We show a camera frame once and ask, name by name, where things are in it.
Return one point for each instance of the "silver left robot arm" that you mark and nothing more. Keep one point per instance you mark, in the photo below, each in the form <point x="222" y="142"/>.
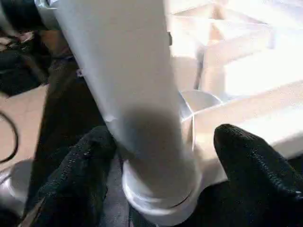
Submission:
<point x="21" y="14"/>

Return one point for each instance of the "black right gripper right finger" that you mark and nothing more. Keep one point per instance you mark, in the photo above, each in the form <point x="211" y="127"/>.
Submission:
<point x="260" y="179"/>

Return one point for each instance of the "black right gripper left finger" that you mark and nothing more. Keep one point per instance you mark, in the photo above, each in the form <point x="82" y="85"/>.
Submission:
<point x="75" y="184"/>

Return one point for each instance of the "white plastic table leg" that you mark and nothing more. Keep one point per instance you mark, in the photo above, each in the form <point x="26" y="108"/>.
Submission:
<point x="118" y="59"/>

